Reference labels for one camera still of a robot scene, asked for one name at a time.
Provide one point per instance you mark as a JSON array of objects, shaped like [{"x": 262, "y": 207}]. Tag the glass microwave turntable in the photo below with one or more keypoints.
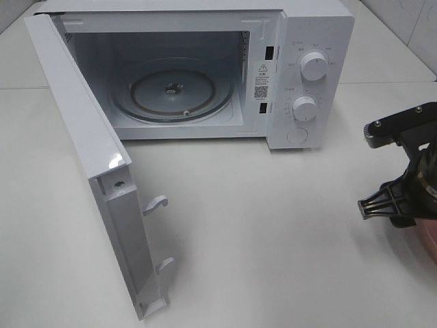
[{"x": 172, "y": 90}]

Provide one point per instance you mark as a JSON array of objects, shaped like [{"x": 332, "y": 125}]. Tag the white microwave oven body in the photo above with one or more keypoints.
[{"x": 106, "y": 36}]

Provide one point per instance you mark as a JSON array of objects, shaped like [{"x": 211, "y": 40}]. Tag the round white door button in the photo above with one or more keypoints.
[{"x": 297, "y": 136}]

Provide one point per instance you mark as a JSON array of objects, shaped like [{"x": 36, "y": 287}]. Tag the pink plate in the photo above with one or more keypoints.
[{"x": 427, "y": 233}]

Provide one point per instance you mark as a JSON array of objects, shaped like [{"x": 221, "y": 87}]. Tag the white timer knob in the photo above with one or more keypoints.
[{"x": 304, "y": 108}]

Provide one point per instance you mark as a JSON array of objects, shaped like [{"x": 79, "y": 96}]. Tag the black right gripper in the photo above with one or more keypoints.
[{"x": 412, "y": 196}]

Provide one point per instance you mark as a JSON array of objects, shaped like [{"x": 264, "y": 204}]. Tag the upper white power knob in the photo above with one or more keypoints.
[{"x": 313, "y": 66}]

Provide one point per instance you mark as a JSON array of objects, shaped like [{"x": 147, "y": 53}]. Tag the white microwave door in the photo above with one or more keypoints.
[{"x": 106, "y": 164}]

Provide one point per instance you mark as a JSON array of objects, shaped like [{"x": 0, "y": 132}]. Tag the white warning label sticker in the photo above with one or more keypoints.
[{"x": 262, "y": 79}]

